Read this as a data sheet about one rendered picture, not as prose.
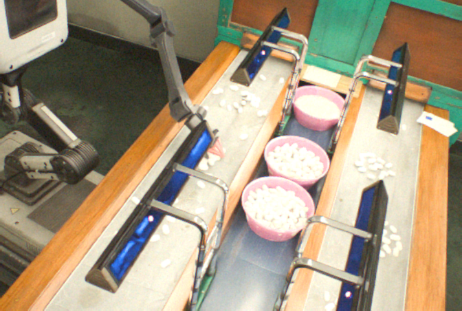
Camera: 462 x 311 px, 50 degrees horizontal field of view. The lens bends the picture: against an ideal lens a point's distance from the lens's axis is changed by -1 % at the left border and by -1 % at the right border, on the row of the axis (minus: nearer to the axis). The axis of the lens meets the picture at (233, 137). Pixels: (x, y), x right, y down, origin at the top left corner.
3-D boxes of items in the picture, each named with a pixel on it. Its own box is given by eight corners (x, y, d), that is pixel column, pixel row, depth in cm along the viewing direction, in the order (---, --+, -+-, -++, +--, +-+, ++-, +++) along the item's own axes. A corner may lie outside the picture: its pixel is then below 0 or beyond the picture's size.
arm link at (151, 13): (155, 23, 218) (172, 10, 214) (157, 46, 210) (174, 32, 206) (69, -38, 187) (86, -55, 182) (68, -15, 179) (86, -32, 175)
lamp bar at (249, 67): (229, 81, 188) (232, 65, 184) (274, 18, 236) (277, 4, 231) (249, 88, 187) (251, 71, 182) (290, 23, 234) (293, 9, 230)
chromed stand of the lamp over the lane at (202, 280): (134, 303, 153) (137, 202, 125) (163, 254, 168) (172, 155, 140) (191, 327, 149) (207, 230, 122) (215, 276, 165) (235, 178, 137)
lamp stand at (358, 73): (324, 158, 219) (354, 71, 191) (333, 133, 235) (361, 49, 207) (366, 173, 216) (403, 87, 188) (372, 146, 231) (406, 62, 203)
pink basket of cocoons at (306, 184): (262, 194, 197) (267, 177, 191) (258, 149, 218) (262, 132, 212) (328, 199, 200) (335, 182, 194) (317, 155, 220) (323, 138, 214)
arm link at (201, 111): (168, 113, 191) (184, 102, 188) (177, 100, 201) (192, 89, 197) (188, 136, 195) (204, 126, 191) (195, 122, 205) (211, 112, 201)
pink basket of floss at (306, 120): (304, 139, 228) (309, 122, 222) (278, 104, 246) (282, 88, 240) (352, 131, 238) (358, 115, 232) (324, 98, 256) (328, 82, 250)
